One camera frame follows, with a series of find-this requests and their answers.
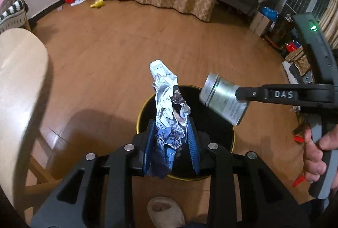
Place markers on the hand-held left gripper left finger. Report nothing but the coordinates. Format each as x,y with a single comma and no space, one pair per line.
148,144

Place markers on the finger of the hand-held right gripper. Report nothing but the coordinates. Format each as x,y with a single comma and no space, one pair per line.
280,94

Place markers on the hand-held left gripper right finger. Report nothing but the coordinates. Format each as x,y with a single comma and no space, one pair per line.
192,144

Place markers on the black bin with gold rim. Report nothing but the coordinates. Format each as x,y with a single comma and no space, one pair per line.
211,135

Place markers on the printed paper ball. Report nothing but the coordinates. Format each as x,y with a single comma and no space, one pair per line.
165,111

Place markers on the silver metal can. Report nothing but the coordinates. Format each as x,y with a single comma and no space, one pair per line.
224,98

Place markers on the person's right hand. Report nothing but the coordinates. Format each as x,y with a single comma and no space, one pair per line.
313,162

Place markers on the red container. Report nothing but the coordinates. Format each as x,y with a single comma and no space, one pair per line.
291,47

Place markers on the tan lattice cloth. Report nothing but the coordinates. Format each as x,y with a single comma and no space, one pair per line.
298,58

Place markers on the blue plastic bag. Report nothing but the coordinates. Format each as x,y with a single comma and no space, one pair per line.
269,12

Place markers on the cardboard box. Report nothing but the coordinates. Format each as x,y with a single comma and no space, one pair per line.
260,23

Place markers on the beige slipper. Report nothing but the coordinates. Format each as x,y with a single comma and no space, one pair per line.
165,210

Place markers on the yellow plastic toy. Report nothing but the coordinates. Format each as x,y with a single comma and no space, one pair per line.
97,3

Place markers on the white paper scrap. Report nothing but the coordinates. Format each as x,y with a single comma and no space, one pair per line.
78,2

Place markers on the wooden frame sofa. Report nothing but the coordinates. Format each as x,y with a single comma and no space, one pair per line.
27,23

